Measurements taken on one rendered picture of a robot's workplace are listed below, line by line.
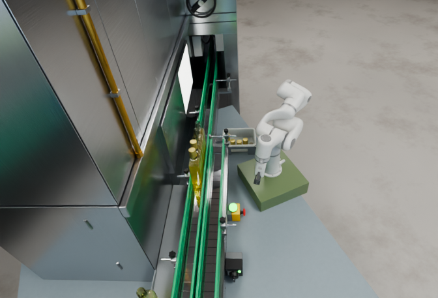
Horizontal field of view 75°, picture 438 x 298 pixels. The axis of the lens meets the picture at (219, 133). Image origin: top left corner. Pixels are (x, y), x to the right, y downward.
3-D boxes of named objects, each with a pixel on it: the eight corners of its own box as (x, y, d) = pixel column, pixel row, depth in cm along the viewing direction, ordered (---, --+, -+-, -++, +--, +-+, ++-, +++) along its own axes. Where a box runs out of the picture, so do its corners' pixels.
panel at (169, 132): (189, 82, 220) (182, 40, 196) (193, 81, 219) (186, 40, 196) (169, 173, 154) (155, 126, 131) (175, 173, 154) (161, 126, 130)
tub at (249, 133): (223, 137, 204) (223, 128, 198) (255, 136, 202) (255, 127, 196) (222, 154, 192) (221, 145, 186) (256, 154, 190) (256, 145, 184)
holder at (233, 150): (216, 137, 205) (215, 130, 200) (255, 137, 203) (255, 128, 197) (215, 155, 192) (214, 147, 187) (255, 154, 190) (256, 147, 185)
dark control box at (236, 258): (226, 259, 140) (225, 252, 135) (242, 259, 140) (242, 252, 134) (225, 276, 134) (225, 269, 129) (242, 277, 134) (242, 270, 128)
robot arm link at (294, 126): (281, 114, 165) (308, 123, 157) (261, 145, 154) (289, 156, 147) (281, 103, 157) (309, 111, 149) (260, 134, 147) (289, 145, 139)
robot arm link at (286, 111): (295, 117, 147) (276, 148, 140) (273, 107, 152) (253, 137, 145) (296, 107, 140) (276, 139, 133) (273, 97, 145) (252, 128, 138)
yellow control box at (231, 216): (227, 210, 161) (227, 203, 156) (240, 210, 160) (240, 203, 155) (227, 222, 155) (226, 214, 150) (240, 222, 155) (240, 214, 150)
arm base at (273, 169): (276, 156, 176) (276, 137, 166) (290, 168, 168) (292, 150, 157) (255, 167, 170) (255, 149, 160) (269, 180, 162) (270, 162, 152)
